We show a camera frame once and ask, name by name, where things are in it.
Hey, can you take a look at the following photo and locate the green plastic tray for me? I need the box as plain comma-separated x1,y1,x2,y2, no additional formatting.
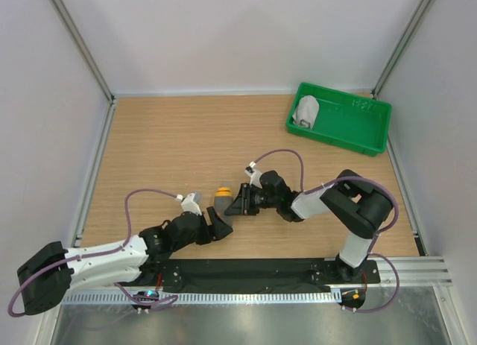
285,82,392,156

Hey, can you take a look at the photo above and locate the grey orange towel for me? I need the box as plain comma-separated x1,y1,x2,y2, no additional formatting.
213,186,234,215

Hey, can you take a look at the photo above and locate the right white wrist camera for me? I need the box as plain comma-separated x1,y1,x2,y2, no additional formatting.
244,161,262,188

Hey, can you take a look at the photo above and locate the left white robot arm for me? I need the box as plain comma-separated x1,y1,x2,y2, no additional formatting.
16,207,233,316

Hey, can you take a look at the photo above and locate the aluminium frame post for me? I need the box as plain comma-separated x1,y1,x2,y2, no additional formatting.
49,0,115,104
371,0,435,99

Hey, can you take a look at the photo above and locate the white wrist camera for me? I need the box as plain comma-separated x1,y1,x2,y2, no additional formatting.
244,161,262,188
175,192,203,216

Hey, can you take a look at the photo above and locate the purple cable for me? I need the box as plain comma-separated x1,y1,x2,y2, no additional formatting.
7,188,183,319
251,148,402,315

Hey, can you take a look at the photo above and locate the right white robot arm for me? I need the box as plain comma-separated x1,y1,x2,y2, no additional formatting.
224,167,399,282

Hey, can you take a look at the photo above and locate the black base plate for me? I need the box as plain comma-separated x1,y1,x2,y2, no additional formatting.
131,258,380,294

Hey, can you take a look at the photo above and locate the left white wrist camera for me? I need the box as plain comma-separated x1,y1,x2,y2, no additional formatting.
175,192,203,216

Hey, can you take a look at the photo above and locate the white slotted cable duct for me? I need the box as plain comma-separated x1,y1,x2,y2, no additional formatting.
62,289,341,306

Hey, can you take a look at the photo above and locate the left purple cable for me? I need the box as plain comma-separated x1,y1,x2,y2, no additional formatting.
7,188,183,319

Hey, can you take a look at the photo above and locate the right aluminium frame post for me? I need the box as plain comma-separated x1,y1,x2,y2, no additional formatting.
371,0,435,99

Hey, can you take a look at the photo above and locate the grey panda towel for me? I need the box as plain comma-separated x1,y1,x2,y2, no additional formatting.
292,95,320,129

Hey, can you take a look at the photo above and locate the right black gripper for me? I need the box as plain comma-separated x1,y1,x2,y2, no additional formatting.
226,182,279,215

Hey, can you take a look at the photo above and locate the left aluminium frame post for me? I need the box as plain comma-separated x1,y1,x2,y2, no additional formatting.
49,0,115,104

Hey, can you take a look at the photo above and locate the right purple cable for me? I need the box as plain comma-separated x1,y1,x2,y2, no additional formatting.
251,148,402,315

